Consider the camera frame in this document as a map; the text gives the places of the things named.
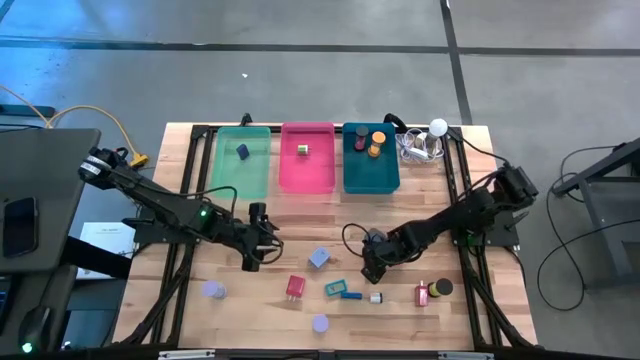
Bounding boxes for black computer mouse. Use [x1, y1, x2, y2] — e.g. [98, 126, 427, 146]
[17, 305, 52, 354]

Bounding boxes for black table frame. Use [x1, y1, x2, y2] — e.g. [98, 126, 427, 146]
[112, 112, 539, 351]

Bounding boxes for black bar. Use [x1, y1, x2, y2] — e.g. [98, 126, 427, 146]
[59, 234, 134, 281]

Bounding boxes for teal plastic bin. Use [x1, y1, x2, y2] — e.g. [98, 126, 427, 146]
[341, 122, 402, 195]

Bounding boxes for yellow floor cable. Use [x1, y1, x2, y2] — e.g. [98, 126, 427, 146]
[0, 84, 150, 169]

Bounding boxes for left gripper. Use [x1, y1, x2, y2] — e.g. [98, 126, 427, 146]
[228, 202, 284, 273]

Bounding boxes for teal digital clock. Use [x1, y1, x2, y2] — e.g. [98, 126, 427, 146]
[323, 278, 349, 298]

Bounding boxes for silver aluminium extrusion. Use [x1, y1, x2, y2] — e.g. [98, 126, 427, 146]
[438, 351, 494, 360]
[158, 349, 216, 360]

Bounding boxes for dark grey desk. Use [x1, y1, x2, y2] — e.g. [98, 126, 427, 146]
[0, 127, 102, 274]

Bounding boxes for translucent green plastic bin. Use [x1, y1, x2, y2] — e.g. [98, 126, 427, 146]
[208, 125, 273, 200]

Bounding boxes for lavender wall charger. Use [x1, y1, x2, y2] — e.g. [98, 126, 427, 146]
[308, 246, 332, 270]

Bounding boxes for red wall charger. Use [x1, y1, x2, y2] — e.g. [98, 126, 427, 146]
[284, 274, 307, 303]

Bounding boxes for black floor strip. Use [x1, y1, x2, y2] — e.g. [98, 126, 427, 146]
[0, 103, 56, 119]

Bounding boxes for black metal stand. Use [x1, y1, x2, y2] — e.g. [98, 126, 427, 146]
[549, 137, 640, 289]

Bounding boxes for black smartphone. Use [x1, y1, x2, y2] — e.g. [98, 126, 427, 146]
[2, 196, 40, 259]

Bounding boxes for orange hourglass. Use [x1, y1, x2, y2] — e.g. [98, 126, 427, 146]
[367, 130, 387, 159]

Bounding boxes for white paper booklet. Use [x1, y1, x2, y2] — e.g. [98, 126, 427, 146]
[75, 221, 137, 281]

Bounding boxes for translucent pink plastic bin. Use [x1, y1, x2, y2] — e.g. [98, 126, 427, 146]
[278, 122, 337, 195]

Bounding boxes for yellow sand hourglass dark caps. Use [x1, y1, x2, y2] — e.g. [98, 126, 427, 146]
[427, 277, 455, 299]

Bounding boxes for black floor cable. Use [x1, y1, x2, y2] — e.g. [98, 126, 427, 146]
[536, 143, 640, 312]

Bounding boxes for white light bulb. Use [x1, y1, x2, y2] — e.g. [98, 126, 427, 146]
[423, 117, 449, 151]

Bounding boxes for white cable bundle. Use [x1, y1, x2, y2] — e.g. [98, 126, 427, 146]
[394, 127, 445, 165]

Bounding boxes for red sand hourglass dark caps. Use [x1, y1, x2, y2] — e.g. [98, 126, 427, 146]
[353, 124, 370, 152]

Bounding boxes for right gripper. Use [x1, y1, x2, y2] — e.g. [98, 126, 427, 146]
[342, 224, 404, 284]

